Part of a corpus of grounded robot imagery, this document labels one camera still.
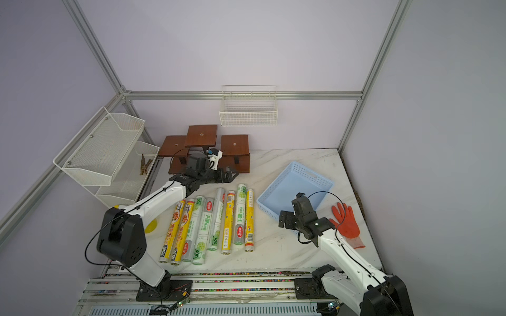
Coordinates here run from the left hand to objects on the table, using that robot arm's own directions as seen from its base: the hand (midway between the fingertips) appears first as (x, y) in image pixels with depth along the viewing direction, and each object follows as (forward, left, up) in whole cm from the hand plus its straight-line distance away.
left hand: (231, 175), depth 88 cm
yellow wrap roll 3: (-17, +1, -15) cm, 22 cm away
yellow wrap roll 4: (-13, -8, -15) cm, 22 cm away
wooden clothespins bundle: (+8, +44, -4) cm, 45 cm away
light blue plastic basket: (+10, -33, -17) cm, 38 cm away
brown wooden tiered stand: (+19, 0, -2) cm, 19 cm away
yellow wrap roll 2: (-21, +21, -15) cm, 33 cm away
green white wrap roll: (-22, +11, -14) cm, 28 cm away
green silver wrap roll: (-14, -4, -13) cm, 20 cm away
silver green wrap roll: (-11, +17, -14) cm, 25 cm away
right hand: (-17, -27, -11) cm, 34 cm away
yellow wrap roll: (-24, +26, -15) cm, 38 cm away
